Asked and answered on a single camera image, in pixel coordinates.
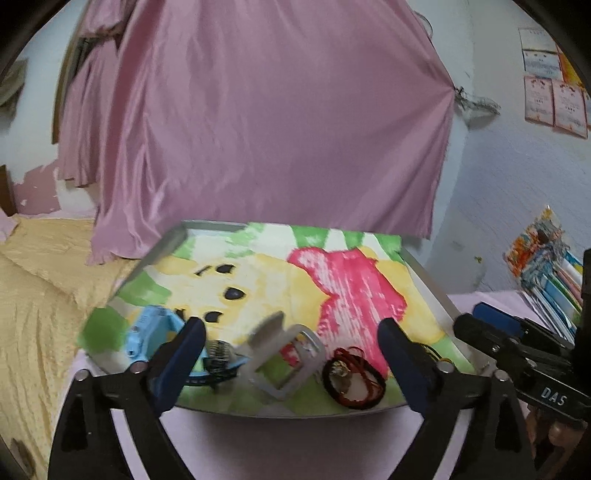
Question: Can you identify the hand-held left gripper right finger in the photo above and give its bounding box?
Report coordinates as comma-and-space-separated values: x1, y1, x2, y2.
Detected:
379, 318, 539, 480

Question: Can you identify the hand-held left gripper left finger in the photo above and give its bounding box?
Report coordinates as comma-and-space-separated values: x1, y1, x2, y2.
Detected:
48, 318, 206, 480

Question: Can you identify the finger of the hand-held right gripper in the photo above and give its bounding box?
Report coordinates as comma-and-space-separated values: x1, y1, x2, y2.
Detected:
454, 314, 556, 394
473, 302, 576, 357

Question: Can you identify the blue wrist watch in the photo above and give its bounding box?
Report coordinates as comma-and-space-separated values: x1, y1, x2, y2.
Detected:
126, 306, 246, 389

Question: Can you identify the metal tray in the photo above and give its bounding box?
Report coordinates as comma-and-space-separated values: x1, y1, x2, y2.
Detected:
82, 220, 482, 419

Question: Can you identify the grey rectangular buckle frame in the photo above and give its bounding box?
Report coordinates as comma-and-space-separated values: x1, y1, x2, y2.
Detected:
244, 311, 327, 403

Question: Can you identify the person's right hand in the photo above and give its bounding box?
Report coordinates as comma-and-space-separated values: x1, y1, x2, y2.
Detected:
531, 408, 591, 462

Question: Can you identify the row of books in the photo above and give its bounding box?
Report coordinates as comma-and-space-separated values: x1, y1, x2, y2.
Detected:
522, 251, 589, 339

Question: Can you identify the colourful picture book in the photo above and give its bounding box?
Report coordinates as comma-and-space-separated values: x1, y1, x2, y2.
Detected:
505, 207, 570, 288

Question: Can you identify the pink tablecloth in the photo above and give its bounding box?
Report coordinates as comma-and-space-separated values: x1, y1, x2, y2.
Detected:
60, 290, 578, 480

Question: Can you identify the yellow blanket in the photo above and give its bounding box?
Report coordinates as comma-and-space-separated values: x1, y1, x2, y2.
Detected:
0, 217, 155, 480

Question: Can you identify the wooden headboard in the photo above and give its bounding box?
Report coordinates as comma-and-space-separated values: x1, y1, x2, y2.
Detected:
0, 165, 20, 217

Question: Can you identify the pink hanging sheet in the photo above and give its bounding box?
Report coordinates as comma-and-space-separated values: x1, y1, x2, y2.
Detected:
89, 0, 456, 265

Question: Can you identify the pink window curtain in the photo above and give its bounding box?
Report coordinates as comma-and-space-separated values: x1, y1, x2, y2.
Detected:
54, 0, 127, 188

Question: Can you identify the olive green cloth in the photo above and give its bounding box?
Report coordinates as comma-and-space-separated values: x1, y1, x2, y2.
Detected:
0, 58, 29, 114

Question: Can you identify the pink bordered wall certificate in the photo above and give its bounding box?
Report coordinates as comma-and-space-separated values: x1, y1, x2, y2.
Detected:
552, 79, 590, 140
523, 76, 555, 127

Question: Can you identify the white blue wall paper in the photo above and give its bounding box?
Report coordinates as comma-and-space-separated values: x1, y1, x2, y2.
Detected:
518, 28, 558, 52
522, 49, 562, 77

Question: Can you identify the orange wall poster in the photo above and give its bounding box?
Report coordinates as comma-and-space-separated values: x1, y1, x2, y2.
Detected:
556, 44, 585, 88

